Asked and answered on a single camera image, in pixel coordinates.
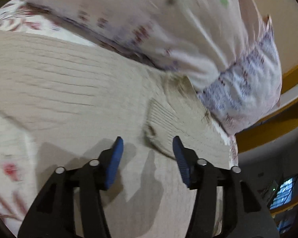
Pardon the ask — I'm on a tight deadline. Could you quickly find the beige cable-knit sweater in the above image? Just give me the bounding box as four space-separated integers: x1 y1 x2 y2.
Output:
0 29 233 237

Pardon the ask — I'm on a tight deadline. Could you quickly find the pink lavender print pillow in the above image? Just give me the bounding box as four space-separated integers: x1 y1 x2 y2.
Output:
27 0 282 135

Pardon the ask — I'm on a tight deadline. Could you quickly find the wooden bed frame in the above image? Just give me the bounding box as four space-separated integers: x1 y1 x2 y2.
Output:
236 65 298 153

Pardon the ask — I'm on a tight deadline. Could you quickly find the glowing blue monitor screen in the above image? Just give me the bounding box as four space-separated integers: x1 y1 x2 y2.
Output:
269 176 298 210

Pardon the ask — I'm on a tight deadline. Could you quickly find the floral white bedspread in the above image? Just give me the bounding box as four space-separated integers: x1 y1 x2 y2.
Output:
0 0 239 237

